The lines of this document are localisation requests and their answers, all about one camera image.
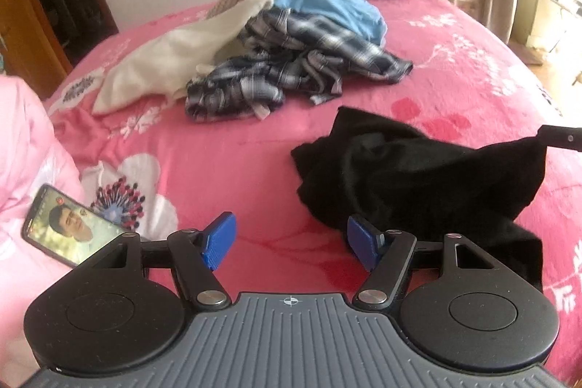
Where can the black sweatshirt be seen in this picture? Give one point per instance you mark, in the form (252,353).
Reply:
(409,174)

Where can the pink floral blanket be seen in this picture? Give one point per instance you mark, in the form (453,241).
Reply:
(218,170)

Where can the smartphone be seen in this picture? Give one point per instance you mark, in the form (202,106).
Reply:
(68,229)

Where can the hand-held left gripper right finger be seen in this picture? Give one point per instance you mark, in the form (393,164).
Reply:
(361,245)

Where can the blue plaid shirt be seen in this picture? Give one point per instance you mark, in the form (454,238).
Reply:
(282,65)

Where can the light blue garment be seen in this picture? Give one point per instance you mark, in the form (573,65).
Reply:
(332,1)

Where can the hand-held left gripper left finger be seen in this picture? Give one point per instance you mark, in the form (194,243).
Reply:
(220,240)

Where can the cream garment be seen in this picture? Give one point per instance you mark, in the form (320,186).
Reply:
(172,56)

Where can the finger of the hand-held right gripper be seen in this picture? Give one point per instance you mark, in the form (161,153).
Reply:
(561,139)

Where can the light pink quilt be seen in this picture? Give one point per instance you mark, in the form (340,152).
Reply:
(27,151)

